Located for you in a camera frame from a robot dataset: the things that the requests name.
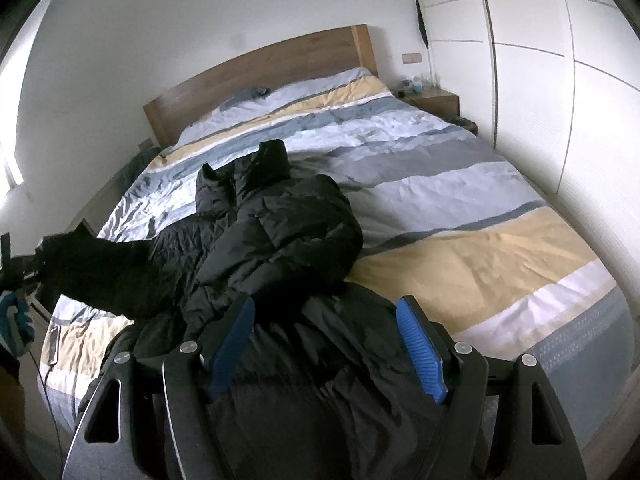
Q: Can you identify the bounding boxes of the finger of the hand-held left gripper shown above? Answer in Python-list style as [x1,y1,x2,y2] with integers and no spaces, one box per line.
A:
[9,252,43,286]

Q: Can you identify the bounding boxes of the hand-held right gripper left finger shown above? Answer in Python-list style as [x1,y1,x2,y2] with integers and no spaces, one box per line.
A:
[62,292,257,480]

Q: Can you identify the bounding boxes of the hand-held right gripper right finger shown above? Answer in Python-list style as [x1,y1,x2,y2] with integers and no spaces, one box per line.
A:
[395,295,588,480]

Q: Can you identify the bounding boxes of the black puffer jacket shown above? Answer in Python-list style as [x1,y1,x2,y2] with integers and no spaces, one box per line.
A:
[37,140,493,480]

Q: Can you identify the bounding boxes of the person's left hand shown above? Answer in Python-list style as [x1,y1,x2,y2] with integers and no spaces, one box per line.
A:
[0,291,36,358]

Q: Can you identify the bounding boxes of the dark phone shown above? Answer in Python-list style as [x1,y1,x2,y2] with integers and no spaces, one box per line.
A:
[46,326,64,365]

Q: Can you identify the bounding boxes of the bright window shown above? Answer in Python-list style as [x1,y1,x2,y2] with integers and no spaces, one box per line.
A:
[0,137,24,192]

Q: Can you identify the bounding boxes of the striped duvet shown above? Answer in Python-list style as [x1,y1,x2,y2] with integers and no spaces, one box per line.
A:
[40,66,636,456]

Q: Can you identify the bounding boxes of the green cloth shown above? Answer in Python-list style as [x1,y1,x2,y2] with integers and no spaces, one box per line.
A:
[125,150,162,188]

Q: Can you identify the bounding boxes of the wooden nightstand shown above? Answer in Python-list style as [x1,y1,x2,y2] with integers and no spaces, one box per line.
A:
[400,87,460,120]

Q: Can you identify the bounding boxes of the grey cloth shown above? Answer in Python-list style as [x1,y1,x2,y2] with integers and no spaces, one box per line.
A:
[220,87,271,111]

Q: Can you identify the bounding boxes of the small toiletry bottles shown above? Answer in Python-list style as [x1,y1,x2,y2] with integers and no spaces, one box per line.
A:
[397,75,441,96]

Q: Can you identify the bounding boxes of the wooden headboard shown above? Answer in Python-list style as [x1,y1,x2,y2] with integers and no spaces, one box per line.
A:
[143,24,377,148]

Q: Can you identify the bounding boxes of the white wardrobe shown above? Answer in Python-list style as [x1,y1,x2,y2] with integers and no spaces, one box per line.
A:
[406,0,640,311]

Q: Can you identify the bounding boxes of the thin cable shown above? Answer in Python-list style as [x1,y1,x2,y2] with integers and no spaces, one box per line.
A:
[27,347,68,466]

